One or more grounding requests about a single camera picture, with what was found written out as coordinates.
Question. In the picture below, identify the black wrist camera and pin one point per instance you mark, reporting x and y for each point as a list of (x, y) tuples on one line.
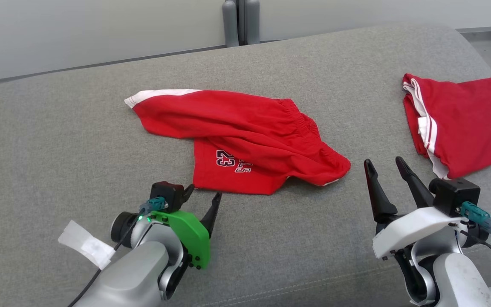
[(166, 192), (454, 194)]

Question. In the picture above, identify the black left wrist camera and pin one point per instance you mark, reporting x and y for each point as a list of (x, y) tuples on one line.
[(166, 192)]

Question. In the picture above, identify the teal right camera connector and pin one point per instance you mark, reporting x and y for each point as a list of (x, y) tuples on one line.
[(478, 215)]

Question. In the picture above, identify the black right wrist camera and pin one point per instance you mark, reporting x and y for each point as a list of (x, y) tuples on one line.
[(454, 194)]

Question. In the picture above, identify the grey fabric sofa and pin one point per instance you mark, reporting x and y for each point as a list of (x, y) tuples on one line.
[(79, 149)]

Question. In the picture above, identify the teal left camera connector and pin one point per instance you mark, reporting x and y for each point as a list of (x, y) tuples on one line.
[(156, 204)]

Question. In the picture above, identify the grey partition frame post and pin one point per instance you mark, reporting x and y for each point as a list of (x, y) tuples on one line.
[(241, 21)]

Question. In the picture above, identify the teal camera connector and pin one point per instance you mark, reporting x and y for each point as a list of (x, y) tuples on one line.
[(478, 215), (156, 204)]

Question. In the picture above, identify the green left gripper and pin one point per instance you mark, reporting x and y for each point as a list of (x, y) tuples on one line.
[(192, 238)]

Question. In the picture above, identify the red shorts with number print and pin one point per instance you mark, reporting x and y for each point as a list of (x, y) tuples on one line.
[(237, 123)]

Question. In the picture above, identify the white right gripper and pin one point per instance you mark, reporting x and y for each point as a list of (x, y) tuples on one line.
[(411, 226)]

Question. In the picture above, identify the red and white jersey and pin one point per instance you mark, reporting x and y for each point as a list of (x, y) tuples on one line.
[(467, 119)]

